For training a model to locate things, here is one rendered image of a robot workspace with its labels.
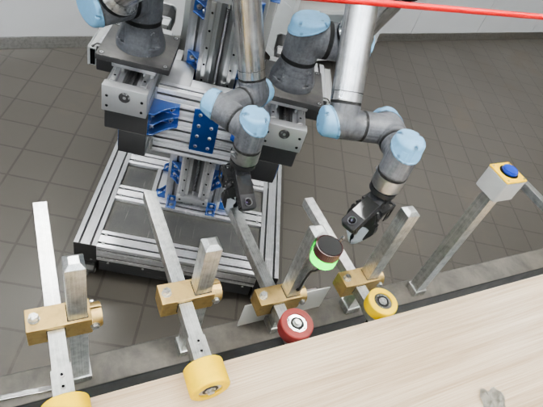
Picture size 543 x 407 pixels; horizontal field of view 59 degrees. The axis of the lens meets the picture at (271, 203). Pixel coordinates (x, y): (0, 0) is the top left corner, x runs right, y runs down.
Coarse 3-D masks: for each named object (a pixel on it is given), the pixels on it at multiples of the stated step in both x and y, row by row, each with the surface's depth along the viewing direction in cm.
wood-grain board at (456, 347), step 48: (528, 288) 139; (336, 336) 111; (384, 336) 115; (432, 336) 118; (480, 336) 122; (528, 336) 126; (144, 384) 93; (240, 384) 98; (288, 384) 100; (336, 384) 103; (384, 384) 106; (432, 384) 109; (480, 384) 112; (528, 384) 115
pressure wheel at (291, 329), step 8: (288, 312) 112; (296, 312) 112; (304, 312) 113; (280, 320) 110; (288, 320) 111; (296, 320) 110; (304, 320) 112; (280, 328) 110; (288, 328) 109; (296, 328) 110; (304, 328) 110; (312, 328) 110; (280, 336) 110; (288, 336) 108; (296, 336) 108; (304, 336) 108
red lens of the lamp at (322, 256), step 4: (320, 236) 103; (332, 236) 104; (316, 244) 101; (316, 248) 101; (316, 252) 101; (320, 252) 100; (316, 256) 102; (320, 256) 101; (324, 256) 100; (328, 256) 100; (332, 256) 100; (336, 256) 100; (324, 260) 101; (328, 260) 100; (332, 260) 101; (336, 260) 102
